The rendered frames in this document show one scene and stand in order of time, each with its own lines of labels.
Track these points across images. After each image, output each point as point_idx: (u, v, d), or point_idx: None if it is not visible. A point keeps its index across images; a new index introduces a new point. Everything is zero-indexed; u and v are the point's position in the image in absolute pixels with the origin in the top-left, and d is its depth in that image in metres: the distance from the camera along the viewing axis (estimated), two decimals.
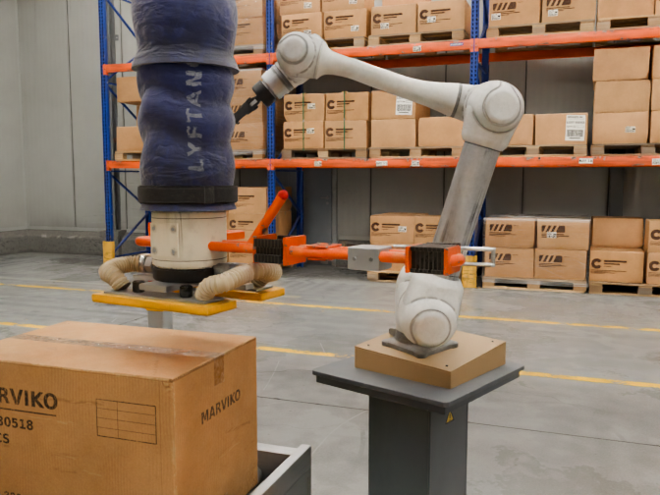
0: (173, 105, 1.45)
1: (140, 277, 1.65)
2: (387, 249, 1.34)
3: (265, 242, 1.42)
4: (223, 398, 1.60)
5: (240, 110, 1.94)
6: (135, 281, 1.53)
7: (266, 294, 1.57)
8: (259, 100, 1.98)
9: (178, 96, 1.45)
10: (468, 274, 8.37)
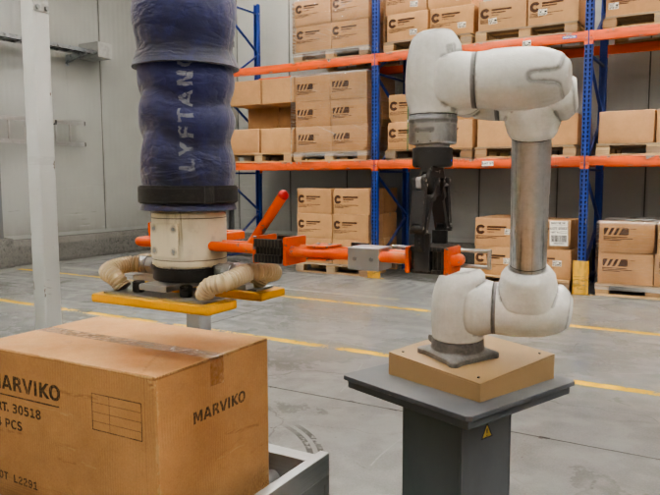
0: (165, 105, 1.45)
1: (140, 277, 1.65)
2: (387, 249, 1.34)
3: (265, 242, 1.42)
4: (223, 399, 1.58)
5: (448, 206, 1.34)
6: (135, 281, 1.53)
7: (266, 294, 1.57)
8: None
9: (170, 96, 1.45)
10: (579, 280, 7.89)
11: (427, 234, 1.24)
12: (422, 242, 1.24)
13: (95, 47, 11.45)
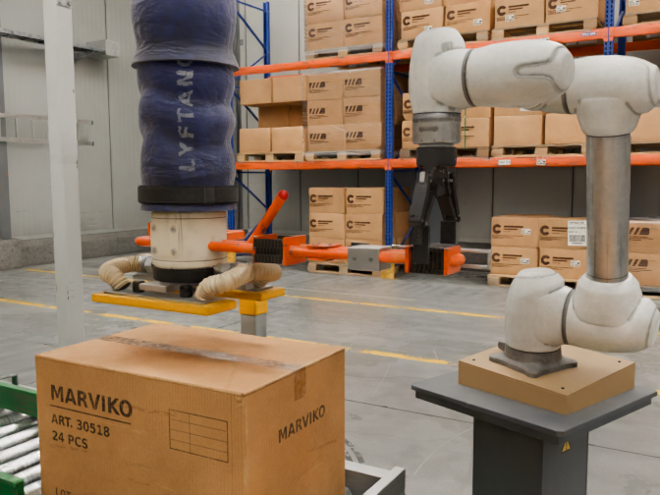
0: (165, 105, 1.45)
1: (140, 277, 1.65)
2: (387, 249, 1.34)
3: (265, 242, 1.42)
4: (304, 414, 1.47)
5: (455, 198, 1.35)
6: (135, 281, 1.53)
7: (266, 294, 1.57)
8: None
9: (170, 96, 1.45)
10: None
11: (426, 226, 1.22)
12: (421, 234, 1.21)
13: (103, 45, 11.33)
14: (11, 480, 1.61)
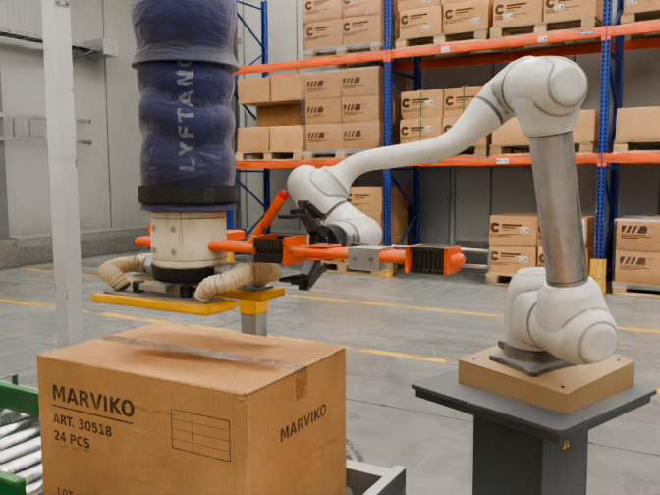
0: (165, 105, 1.45)
1: (140, 277, 1.65)
2: (387, 249, 1.34)
3: (265, 242, 1.42)
4: (306, 413, 1.48)
5: (307, 206, 1.54)
6: (135, 281, 1.53)
7: (266, 294, 1.57)
8: (326, 226, 1.59)
9: (170, 96, 1.45)
10: (597, 279, 7.80)
11: None
12: None
13: (101, 44, 11.32)
14: (13, 480, 1.62)
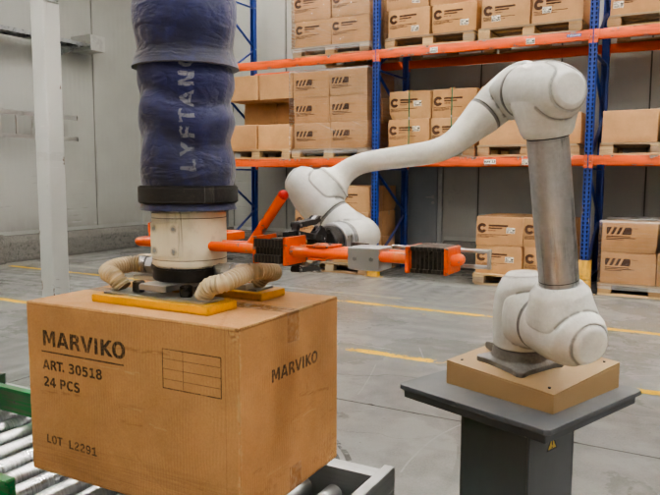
0: (166, 105, 1.45)
1: (140, 277, 1.65)
2: (387, 249, 1.34)
3: (265, 242, 1.42)
4: (298, 357, 1.48)
5: (301, 220, 1.52)
6: (135, 281, 1.53)
7: (266, 294, 1.57)
8: (324, 227, 1.59)
9: (171, 96, 1.45)
10: (582, 280, 7.87)
11: None
12: None
13: (88, 40, 11.25)
14: (2, 479, 1.62)
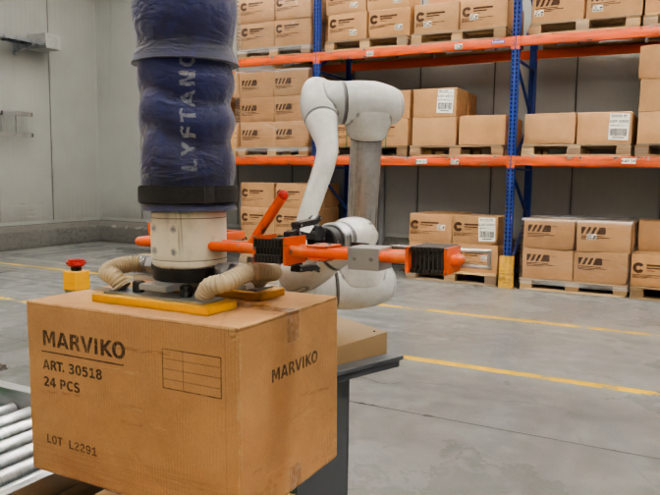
0: (167, 105, 1.45)
1: (140, 277, 1.65)
2: (387, 249, 1.34)
3: (265, 242, 1.42)
4: (298, 357, 1.48)
5: (301, 220, 1.52)
6: (135, 281, 1.53)
7: (266, 294, 1.57)
8: (324, 227, 1.59)
9: (172, 96, 1.45)
10: (505, 274, 8.27)
11: None
12: None
13: (43, 38, 11.47)
14: None
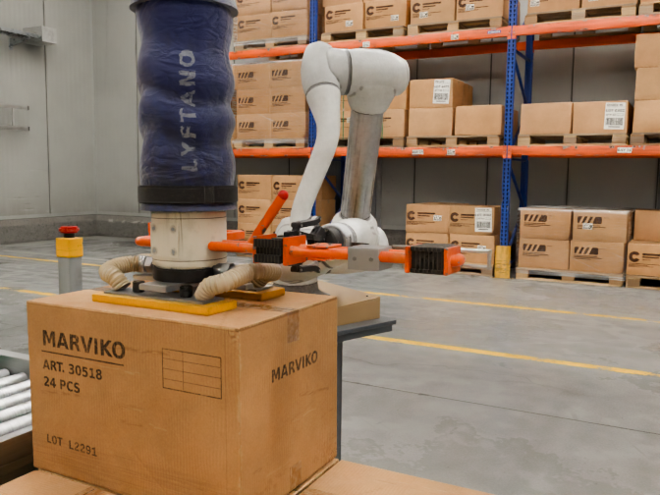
0: (167, 105, 1.45)
1: (140, 277, 1.65)
2: (387, 249, 1.34)
3: (265, 242, 1.42)
4: (298, 357, 1.48)
5: (301, 220, 1.53)
6: (135, 281, 1.53)
7: (266, 294, 1.57)
8: (323, 228, 1.59)
9: (172, 96, 1.45)
10: (502, 264, 8.28)
11: None
12: None
13: (39, 31, 11.46)
14: None
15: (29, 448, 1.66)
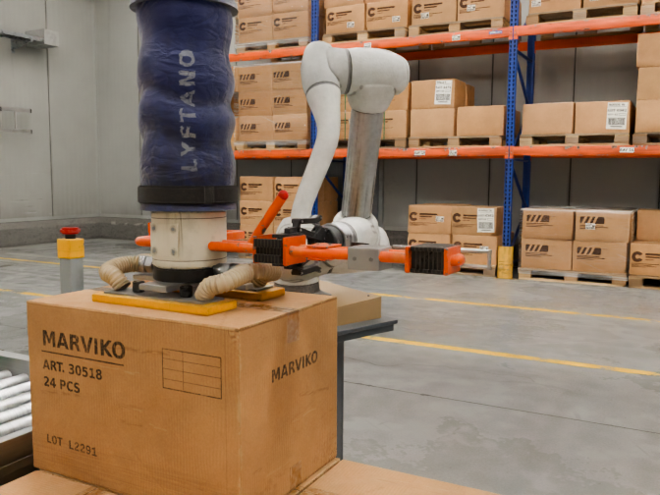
0: (167, 105, 1.45)
1: (140, 277, 1.65)
2: (387, 249, 1.34)
3: (265, 242, 1.42)
4: (298, 357, 1.48)
5: None
6: (135, 281, 1.53)
7: (266, 294, 1.57)
8: (324, 227, 1.59)
9: (172, 96, 1.45)
10: (504, 265, 8.27)
11: None
12: (288, 268, 1.48)
13: (42, 34, 11.49)
14: None
15: (30, 448, 1.66)
